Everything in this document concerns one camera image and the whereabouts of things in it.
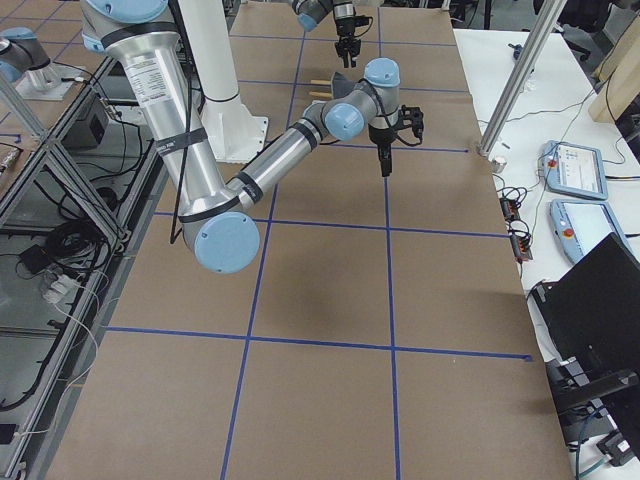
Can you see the teach pendant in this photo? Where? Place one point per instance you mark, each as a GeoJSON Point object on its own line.
{"type": "Point", "coordinates": [580, 225]}
{"type": "Point", "coordinates": [574, 170]}

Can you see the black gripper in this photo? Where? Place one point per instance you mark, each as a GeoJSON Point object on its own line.
{"type": "Point", "coordinates": [344, 29]}
{"type": "Point", "coordinates": [380, 137]}

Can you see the aluminium frame post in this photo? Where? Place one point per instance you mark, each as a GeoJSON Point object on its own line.
{"type": "Point", "coordinates": [533, 46]}

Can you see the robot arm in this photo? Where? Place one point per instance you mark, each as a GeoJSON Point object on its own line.
{"type": "Point", "coordinates": [310, 13]}
{"type": "Point", "coordinates": [178, 61]}

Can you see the black laptop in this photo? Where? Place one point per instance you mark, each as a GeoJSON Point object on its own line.
{"type": "Point", "coordinates": [592, 312]}

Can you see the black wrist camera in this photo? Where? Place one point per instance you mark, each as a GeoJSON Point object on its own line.
{"type": "Point", "coordinates": [412, 118]}

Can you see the grey blue towel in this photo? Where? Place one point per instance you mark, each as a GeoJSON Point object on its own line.
{"type": "Point", "coordinates": [341, 87]}

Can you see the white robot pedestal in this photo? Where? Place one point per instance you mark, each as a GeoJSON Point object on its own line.
{"type": "Point", "coordinates": [234, 134]}

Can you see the teach pendant near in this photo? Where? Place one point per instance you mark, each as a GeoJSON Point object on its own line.
{"type": "Point", "coordinates": [580, 225]}

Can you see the teach pendant far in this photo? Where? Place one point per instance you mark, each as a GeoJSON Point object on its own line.
{"type": "Point", "coordinates": [574, 170]}

